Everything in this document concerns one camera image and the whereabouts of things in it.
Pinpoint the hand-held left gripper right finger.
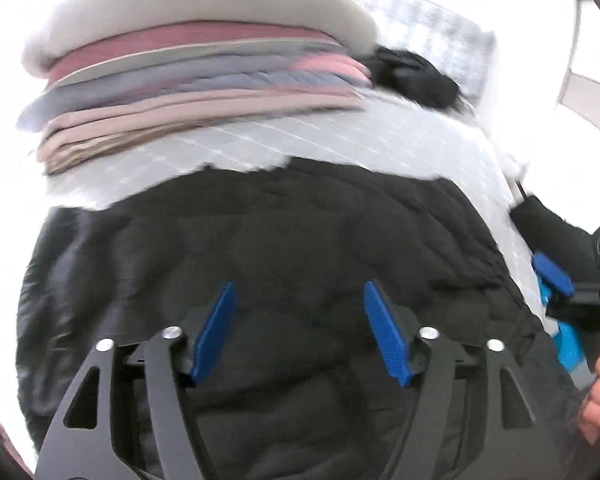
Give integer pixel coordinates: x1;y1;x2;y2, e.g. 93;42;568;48
363;280;563;480

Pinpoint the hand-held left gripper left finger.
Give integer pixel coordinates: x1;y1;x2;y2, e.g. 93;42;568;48
34;281;238;480

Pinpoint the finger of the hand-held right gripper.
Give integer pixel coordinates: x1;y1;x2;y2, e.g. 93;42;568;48
532;252;600;322

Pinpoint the black puffer jacket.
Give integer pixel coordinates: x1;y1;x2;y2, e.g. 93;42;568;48
15;156;588;480

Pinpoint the stack of folded clothes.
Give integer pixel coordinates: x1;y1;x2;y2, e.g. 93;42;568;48
17;0;381;177

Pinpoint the blue plastic object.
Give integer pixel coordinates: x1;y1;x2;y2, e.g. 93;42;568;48
539;280;588;372

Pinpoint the white panelled wardrobe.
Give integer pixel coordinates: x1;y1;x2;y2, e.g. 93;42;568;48
555;0;600;142

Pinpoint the white checked bed sheet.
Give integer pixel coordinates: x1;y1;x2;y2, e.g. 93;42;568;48
40;85;548;321

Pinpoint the black crumpled garment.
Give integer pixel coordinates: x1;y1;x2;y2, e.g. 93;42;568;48
364;47;462;109

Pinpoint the grey patterned cloth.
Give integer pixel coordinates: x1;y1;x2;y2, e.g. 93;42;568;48
367;0;497;102

